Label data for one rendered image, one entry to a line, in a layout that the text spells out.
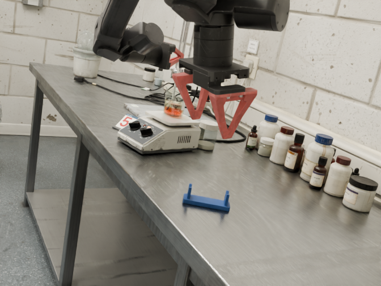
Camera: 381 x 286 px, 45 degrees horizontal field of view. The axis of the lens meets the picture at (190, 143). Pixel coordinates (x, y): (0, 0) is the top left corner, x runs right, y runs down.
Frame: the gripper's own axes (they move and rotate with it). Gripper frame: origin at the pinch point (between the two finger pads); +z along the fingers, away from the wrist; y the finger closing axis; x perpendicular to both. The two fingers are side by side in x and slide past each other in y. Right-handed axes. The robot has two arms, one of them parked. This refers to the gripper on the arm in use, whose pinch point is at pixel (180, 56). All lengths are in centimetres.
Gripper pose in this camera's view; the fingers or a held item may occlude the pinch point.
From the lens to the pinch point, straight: 128.6
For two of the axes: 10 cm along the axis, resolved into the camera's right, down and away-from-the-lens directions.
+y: -6.8, -3.2, 6.6
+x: -1.9, 9.5, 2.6
